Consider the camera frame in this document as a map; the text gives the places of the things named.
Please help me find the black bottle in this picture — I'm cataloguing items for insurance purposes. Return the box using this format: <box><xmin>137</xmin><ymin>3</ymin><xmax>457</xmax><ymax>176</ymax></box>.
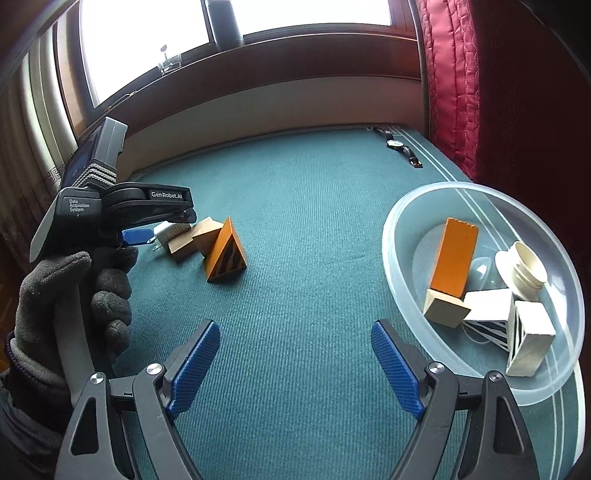
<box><xmin>205</xmin><ymin>0</ymin><xmax>245</xmax><ymax>49</ymax></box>

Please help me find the orange wooden plank block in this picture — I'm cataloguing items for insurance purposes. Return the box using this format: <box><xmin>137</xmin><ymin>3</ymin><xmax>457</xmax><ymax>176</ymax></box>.
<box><xmin>429</xmin><ymin>218</ymin><xmax>479</xmax><ymax>300</ymax></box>

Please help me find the orange striped triangular block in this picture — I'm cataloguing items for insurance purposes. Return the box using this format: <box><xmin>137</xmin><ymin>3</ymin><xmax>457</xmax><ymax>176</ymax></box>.
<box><xmin>204</xmin><ymin>217</ymin><xmax>247</xmax><ymax>283</ymax></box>

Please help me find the red quilted curtain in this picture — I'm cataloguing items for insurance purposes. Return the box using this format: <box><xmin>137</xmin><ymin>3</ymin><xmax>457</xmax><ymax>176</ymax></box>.
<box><xmin>413</xmin><ymin>0</ymin><xmax>591</xmax><ymax>195</ymax></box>

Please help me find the black strap wristwatch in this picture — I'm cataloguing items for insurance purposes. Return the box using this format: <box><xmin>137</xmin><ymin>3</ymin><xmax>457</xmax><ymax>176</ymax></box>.
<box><xmin>373</xmin><ymin>127</ymin><xmax>424</xmax><ymax>169</ymax></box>

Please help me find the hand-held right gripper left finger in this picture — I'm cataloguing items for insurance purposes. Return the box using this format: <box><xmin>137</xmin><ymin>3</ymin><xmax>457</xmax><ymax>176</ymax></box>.
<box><xmin>55</xmin><ymin>318</ymin><xmax>221</xmax><ymax>480</ymax></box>

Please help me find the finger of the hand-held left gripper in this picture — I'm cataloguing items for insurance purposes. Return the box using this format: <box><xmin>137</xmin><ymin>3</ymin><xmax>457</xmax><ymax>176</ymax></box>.
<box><xmin>121</xmin><ymin>207</ymin><xmax>197</xmax><ymax>230</ymax></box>
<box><xmin>117</xmin><ymin>227</ymin><xmax>152</xmax><ymax>245</ymax></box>

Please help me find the brown wooden window frame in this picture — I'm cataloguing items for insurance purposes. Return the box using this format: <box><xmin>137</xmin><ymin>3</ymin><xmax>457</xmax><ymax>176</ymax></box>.
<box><xmin>53</xmin><ymin>0</ymin><xmax>423</xmax><ymax>139</ymax></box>

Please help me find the pale wooden triangular block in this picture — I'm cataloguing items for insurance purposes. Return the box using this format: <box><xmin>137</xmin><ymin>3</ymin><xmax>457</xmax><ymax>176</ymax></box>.
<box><xmin>191</xmin><ymin>217</ymin><xmax>225</xmax><ymax>257</ymax></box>

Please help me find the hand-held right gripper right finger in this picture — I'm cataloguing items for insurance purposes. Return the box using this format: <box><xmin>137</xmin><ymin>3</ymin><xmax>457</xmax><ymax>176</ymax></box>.
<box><xmin>370</xmin><ymin>318</ymin><xmax>541</xmax><ymax>480</ymax></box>

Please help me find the person's left hand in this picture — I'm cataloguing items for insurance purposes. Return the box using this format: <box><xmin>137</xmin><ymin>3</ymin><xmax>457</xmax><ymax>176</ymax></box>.
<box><xmin>8</xmin><ymin>249</ymin><xmax>139</xmax><ymax>388</ymax></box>

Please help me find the white charger plug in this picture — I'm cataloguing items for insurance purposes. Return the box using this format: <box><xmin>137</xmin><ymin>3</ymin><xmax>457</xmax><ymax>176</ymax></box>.
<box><xmin>148</xmin><ymin>220</ymin><xmax>192</xmax><ymax>252</ymax></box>

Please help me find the beige patterned curtain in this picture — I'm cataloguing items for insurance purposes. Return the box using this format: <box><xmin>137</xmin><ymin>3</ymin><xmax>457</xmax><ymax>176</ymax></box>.
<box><xmin>0</xmin><ymin>28</ymin><xmax>79</xmax><ymax>278</ymax></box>

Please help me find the green table mat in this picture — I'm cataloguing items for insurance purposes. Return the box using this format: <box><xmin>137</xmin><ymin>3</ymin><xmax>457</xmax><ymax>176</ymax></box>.
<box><xmin>97</xmin><ymin>122</ymin><xmax>585</xmax><ymax>480</ymax></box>

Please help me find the cream round plastic cap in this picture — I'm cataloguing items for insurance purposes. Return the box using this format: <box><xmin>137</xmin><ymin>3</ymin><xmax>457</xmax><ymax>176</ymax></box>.
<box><xmin>495</xmin><ymin>241</ymin><xmax>549</xmax><ymax>302</ymax></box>

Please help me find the brown wooden rectangular block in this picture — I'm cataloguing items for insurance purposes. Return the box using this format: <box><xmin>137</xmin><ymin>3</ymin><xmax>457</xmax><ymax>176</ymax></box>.
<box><xmin>167</xmin><ymin>226</ymin><xmax>206</xmax><ymax>263</ymax></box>

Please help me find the white black-striped block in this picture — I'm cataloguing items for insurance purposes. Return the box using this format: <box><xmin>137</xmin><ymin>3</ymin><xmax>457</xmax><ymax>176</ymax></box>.
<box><xmin>462</xmin><ymin>288</ymin><xmax>514</xmax><ymax>354</ymax></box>

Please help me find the person's left forearm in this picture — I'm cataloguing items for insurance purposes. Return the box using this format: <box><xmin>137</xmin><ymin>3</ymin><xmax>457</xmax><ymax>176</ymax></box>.
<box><xmin>0</xmin><ymin>332</ymin><xmax>72</xmax><ymax>480</ymax></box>

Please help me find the pale rectangular wooden block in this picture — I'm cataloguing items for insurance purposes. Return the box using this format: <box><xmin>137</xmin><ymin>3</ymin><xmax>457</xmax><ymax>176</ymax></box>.
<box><xmin>505</xmin><ymin>300</ymin><xmax>556</xmax><ymax>378</ymax></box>

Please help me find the clear plastic bowl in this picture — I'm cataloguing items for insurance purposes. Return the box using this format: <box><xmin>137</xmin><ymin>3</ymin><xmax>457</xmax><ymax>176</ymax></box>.
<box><xmin>381</xmin><ymin>181</ymin><xmax>583</xmax><ymax>407</ymax></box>

